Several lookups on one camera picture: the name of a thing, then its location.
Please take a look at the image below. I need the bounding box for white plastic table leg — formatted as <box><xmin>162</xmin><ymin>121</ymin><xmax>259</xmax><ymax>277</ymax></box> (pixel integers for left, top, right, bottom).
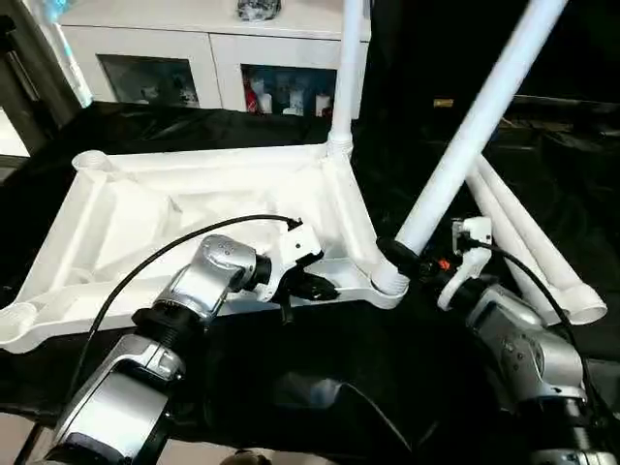
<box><xmin>463</xmin><ymin>172</ymin><xmax>584</xmax><ymax>324</ymax></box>
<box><xmin>473</xmin><ymin>153</ymin><xmax>609</xmax><ymax>326</ymax></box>
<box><xmin>326</xmin><ymin>0</ymin><xmax>370</xmax><ymax>162</ymax></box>
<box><xmin>372</xmin><ymin>0</ymin><xmax>570</xmax><ymax>297</ymax></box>

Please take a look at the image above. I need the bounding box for black plastic mat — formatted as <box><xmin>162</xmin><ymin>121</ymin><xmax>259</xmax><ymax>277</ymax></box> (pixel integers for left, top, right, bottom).
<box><xmin>0</xmin><ymin>102</ymin><xmax>620</xmax><ymax>465</ymax></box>

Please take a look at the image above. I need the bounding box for red carton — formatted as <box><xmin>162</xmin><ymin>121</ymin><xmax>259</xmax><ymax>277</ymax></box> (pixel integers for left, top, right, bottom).
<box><xmin>244</xmin><ymin>77</ymin><xmax>264</xmax><ymax>113</ymax></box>

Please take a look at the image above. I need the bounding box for black cabinet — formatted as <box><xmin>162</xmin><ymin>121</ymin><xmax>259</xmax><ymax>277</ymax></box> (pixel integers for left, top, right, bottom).
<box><xmin>368</xmin><ymin>0</ymin><xmax>529</xmax><ymax>127</ymax></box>

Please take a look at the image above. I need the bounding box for white cabinet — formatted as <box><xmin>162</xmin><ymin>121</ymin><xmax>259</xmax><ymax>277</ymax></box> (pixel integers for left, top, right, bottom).
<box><xmin>56</xmin><ymin>0</ymin><xmax>373</xmax><ymax>119</ymax></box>

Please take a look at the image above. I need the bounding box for shiny dark bundle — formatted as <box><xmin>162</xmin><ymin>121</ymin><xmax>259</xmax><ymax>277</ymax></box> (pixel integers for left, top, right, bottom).
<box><xmin>236</xmin><ymin>0</ymin><xmax>283</xmax><ymax>23</ymax></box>

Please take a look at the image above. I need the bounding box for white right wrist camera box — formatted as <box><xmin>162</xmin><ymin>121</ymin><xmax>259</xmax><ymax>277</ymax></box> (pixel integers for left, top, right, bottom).
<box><xmin>435</xmin><ymin>216</ymin><xmax>496</xmax><ymax>313</ymax></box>

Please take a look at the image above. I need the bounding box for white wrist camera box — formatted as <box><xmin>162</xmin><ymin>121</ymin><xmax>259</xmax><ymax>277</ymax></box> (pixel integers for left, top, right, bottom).
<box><xmin>435</xmin><ymin>216</ymin><xmax>496</xmax><ymax>313</ymax></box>
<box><xmin>260</xmin><ymin>220</ymin><xmax>326</xmax><ymax>297</ymax></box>

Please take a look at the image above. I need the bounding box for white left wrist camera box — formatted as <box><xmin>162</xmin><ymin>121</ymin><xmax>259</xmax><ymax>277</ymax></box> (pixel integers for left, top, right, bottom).
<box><xmin>260</xmin><ymin>220</ymin><xmax>326</xmax><ymax>297</ymax></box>

